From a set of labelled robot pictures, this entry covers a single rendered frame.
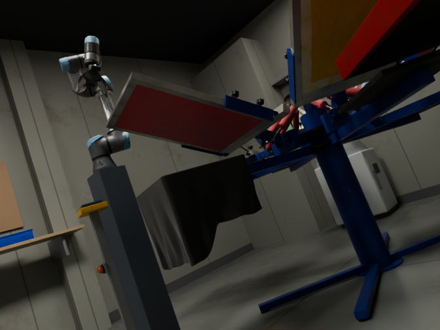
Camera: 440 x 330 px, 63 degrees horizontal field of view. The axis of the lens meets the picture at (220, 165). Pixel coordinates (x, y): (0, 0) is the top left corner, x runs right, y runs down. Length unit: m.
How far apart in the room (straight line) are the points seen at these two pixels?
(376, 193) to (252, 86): 2.43
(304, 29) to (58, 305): 3.67
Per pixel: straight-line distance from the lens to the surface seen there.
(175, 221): 1.64
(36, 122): 4.68
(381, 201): 4.66
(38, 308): 4.34
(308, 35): 1.77
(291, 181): 5.39
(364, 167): 4.64
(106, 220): 2.27
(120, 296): 1.86
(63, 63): 2.18
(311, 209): 5.33
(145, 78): 1.74
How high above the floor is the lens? 0.68
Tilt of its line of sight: 8 degrees up
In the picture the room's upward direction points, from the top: 21 degrees counter-clockwise
